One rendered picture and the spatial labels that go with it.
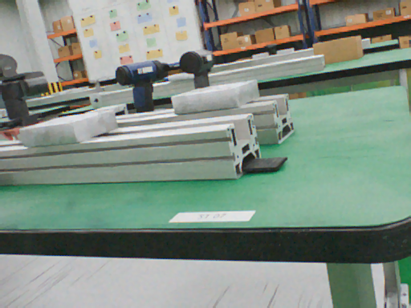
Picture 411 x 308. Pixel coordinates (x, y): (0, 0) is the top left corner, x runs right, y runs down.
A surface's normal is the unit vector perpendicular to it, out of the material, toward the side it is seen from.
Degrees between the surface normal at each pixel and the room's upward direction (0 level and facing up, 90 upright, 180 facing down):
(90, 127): 90
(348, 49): 89
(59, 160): 90
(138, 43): 90
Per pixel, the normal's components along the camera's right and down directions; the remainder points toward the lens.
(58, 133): -0.40, 0.24
